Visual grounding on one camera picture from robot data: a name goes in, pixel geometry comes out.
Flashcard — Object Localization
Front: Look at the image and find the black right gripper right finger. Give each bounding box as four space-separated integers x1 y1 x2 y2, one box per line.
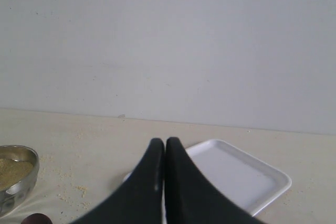
164 137 262 223

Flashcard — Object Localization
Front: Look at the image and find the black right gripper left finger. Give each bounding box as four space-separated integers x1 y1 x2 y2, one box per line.
73 138 165 224

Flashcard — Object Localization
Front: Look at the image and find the dark red wooden spoon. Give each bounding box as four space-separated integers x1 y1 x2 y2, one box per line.
21 213 53 224

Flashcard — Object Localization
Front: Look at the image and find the yellow-brown granular powder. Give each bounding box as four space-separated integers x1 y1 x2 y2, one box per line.
0 158 34 191

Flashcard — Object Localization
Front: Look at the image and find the white square plastic tray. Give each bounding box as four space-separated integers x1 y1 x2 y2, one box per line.
123 138 292 224

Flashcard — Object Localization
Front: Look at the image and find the steel bowl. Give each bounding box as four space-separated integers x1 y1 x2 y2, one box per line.
1 145 39 216

